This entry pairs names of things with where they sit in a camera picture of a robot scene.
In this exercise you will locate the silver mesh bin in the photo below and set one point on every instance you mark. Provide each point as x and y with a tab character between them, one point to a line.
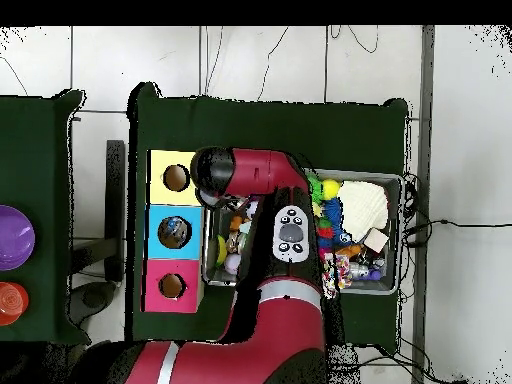
394	276

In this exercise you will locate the yellow smooth ball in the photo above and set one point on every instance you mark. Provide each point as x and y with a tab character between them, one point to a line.
331	188

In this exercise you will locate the purple bowl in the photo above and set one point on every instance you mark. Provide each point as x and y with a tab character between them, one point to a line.
14	238

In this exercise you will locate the white toy baseball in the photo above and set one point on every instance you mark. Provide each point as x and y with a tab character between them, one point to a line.
232	264

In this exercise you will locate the dark green table cloth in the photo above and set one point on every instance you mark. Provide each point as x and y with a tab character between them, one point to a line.
280	120

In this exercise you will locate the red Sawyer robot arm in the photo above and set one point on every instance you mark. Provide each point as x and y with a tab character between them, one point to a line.
260	172

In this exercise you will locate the yellow toy banana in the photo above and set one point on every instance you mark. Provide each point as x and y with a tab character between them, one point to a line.
221	250

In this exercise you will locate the orange bowl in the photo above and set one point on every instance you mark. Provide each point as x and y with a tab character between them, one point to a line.
12	302

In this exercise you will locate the dark green side-table cloth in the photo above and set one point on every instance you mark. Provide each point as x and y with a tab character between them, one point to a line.
52	160

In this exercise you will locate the wooden three-hole box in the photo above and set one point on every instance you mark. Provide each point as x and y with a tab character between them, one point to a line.
160	192

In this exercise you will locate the cream knitted cloth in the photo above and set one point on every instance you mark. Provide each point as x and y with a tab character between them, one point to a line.
362	208

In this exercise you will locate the green koosh ball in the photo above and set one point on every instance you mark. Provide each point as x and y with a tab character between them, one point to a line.
315	188

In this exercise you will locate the wooden block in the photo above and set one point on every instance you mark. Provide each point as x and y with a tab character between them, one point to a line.
376	239

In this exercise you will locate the black stand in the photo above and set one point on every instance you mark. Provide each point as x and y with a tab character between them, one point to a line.
116	200

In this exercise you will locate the orange plastic toy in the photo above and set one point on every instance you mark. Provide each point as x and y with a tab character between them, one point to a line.
236	223

